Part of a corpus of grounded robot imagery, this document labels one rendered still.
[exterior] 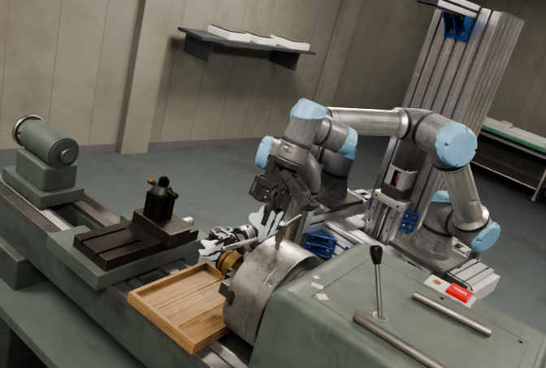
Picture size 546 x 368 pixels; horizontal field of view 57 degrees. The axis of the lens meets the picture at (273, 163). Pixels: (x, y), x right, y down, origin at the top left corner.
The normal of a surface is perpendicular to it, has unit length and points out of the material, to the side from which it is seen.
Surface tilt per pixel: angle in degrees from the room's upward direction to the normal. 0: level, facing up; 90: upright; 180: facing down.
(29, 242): 90
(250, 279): 56
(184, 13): 90
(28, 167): 90
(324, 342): 90
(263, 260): 34
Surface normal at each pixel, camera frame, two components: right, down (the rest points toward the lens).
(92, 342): 0.25, -0.91
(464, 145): 0.38, 0.30
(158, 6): 0.69, 0.40
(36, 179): -0.58, 0.13
